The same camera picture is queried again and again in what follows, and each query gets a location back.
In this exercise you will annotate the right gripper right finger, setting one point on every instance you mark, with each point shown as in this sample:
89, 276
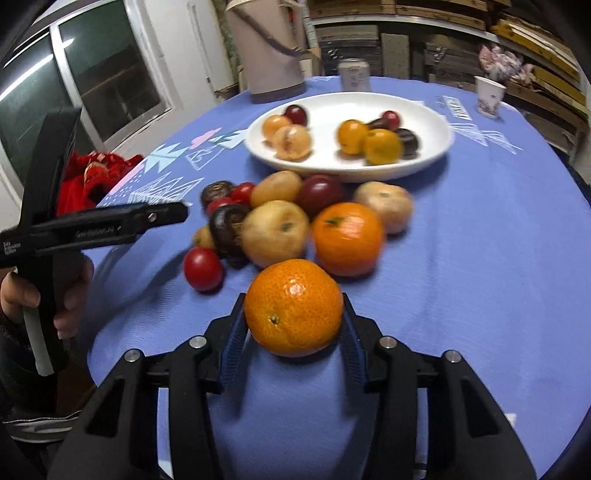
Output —
435, 419

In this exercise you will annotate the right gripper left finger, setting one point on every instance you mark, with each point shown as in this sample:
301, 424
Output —
115, 436

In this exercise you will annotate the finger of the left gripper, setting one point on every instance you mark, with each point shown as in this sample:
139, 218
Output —
83, 230
51, 154

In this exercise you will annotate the red cherry tomato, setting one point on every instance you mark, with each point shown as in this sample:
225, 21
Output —
202, 269

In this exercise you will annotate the small orange-tan fruit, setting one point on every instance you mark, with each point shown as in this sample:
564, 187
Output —
272, 124

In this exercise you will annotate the large orange mandarin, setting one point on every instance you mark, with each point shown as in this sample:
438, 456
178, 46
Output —
294, 308

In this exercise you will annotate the dark red plum front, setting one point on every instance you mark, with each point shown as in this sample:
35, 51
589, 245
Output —
297, 114

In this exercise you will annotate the dark red plum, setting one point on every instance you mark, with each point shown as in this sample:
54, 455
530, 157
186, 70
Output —
319, 192
297, 114

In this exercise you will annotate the yellow orange citrus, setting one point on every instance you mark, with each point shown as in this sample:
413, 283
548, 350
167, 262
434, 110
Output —
383, 147

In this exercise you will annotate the dark brown mangosteen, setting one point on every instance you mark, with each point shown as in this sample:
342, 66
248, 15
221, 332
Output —
410, 142

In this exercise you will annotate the small red tomato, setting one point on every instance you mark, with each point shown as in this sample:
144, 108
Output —
393, 119

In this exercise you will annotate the reddish brown passion fruit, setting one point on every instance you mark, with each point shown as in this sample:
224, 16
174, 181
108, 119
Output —
380, 123

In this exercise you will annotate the left hand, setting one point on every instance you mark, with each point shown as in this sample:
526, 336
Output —
17, 293

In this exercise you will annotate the red cloth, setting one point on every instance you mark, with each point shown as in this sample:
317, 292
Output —
89, 178

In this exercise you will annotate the small tan fruit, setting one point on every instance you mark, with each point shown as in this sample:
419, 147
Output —
203, 238

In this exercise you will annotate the dark mangosteen at back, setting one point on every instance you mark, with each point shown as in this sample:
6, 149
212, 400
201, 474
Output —
214, 191

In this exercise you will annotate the dark mangosteen in pile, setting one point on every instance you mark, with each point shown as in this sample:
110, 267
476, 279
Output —
225, 225

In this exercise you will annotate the red tomato at back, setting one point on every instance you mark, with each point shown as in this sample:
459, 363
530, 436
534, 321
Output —
242, 194

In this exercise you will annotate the window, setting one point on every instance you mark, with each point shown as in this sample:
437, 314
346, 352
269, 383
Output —
91, 60

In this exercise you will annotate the blue patterned tablecloth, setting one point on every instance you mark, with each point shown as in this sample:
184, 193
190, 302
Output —
495, 264

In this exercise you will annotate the large tan pear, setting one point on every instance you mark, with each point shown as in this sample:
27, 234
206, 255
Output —
274, 232

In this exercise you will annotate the tan potato-like fruit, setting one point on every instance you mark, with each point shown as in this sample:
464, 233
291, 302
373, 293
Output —
283, 185

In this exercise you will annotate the tan onion on plate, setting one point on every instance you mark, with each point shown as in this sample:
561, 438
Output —
292, 142

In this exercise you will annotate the tan round pear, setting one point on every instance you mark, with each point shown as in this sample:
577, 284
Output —
393, 204

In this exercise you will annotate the white oval plate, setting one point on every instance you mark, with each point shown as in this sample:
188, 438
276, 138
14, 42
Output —
326, 112

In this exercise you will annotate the beige thermos jug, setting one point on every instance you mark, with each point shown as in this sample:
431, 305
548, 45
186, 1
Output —
269, 37

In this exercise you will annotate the yellow citrus on plate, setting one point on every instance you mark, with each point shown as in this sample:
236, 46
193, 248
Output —
351, 137

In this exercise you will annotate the grey printed can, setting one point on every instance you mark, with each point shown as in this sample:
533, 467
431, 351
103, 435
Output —
354, 74

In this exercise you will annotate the white floral paper cup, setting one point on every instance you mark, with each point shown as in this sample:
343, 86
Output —
490, 96

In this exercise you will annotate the pink crumpled cloth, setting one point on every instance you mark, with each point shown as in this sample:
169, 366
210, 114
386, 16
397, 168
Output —
504, 66

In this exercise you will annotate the wooden shelf with boards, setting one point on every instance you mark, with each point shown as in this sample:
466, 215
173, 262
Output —
440, 41

